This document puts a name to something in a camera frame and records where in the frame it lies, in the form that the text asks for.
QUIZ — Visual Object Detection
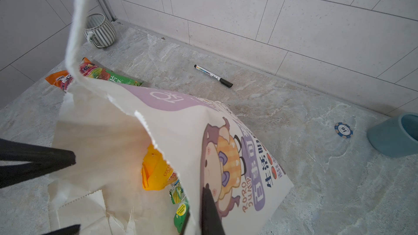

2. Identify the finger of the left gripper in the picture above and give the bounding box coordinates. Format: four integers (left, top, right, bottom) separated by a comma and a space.
43, 224, 81, 235
1, 139, 76, 188

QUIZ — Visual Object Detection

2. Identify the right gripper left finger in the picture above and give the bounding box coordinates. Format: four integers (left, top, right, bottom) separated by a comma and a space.
180, 211, 192, 235

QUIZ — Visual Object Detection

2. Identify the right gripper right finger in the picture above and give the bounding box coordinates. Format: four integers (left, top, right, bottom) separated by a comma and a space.
200, 186, 225, 235

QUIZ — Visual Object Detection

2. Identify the green Savoria snack pack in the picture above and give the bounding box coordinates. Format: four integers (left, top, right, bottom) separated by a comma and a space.
169, 180, 189, 233

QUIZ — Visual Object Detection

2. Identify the white printed paper bag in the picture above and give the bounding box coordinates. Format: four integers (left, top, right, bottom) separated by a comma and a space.
48, 0, 293, 235

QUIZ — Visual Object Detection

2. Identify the pink orange candy bag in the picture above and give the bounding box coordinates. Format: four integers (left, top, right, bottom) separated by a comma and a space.
45, 57, 111, 91

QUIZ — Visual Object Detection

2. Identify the green chip snack bag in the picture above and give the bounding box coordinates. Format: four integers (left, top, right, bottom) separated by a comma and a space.
103, 69, 143, 86

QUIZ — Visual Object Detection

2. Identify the yellow snack package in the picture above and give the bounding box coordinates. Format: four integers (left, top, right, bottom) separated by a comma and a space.
141, 144, 178, 191

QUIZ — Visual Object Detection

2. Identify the black white marker pen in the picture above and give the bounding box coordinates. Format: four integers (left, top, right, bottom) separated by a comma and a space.
194, 64, 233, 88

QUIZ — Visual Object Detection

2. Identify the striped ceramic mug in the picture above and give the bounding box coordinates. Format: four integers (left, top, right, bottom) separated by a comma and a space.
84, 13, 116, 49

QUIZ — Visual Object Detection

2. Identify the blue white poker chip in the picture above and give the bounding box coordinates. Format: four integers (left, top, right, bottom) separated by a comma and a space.
334, 123, 353, 139

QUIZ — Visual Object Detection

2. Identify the teal ceramic cup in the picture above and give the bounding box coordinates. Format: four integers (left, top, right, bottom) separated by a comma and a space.
367, 113, 418, 158

